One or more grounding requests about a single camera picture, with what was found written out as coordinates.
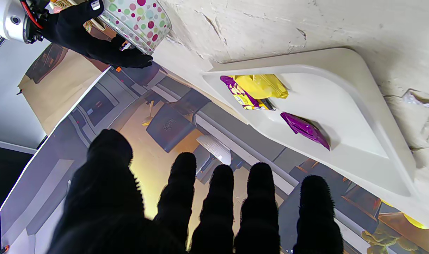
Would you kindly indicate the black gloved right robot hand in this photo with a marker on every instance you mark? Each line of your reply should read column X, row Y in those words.
column 77, row 35

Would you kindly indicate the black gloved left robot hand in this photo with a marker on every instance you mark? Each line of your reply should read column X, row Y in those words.
column 105, row 211

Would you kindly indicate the round polka dot tin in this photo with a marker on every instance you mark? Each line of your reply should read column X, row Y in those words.
column 143, row 17

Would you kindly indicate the dark brown orange snack packet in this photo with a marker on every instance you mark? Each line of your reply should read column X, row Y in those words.
column 268, row 104

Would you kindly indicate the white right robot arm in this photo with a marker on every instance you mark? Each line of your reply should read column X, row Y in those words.
column 6, row 17

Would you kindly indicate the plain purple snack packet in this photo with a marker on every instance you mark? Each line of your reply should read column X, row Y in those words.
column 304, row 129

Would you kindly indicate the beige rectangular plastic tray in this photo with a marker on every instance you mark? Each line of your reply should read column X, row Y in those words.
column 341, row 116

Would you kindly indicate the purple yellow printed snack packet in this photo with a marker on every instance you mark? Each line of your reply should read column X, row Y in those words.
column 240, row 95

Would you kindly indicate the small yellow object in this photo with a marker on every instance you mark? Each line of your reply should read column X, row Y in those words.
column 413, row 220

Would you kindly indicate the printed kitchen backdrop banner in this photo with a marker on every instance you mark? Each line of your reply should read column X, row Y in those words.
column 94, row 116

